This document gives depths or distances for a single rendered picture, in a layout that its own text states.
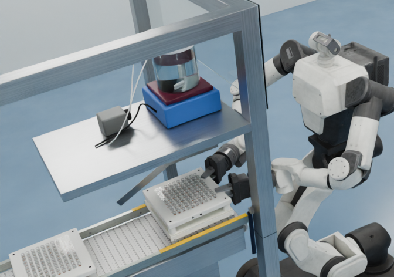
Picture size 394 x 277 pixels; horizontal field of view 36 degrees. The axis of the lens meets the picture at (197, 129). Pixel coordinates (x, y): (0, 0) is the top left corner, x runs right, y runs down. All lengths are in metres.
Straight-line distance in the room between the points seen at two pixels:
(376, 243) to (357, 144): 0.87
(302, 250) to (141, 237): 0.68
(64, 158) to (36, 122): 3.09
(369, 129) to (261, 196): 0.42
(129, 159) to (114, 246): 0.48
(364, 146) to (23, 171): 2.86
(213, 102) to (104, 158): 0.40
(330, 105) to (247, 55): 0.50
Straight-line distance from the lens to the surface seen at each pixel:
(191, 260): 2.15
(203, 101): 1.93
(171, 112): 1.90
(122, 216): 2.27
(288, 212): 2.44
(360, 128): 2.06
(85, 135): 1.99
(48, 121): 4.94
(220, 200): 2.11
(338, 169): 2.04
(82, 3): 5.53
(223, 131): 1.86
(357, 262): 2.75
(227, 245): 2.18
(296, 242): 2.44
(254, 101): 1.86
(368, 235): 2.83
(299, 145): 4.07
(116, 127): 1.94
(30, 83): 1.57
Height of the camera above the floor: 2.21
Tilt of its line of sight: 30 degrees down
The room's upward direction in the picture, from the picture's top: 9 degrees counter-clockwise
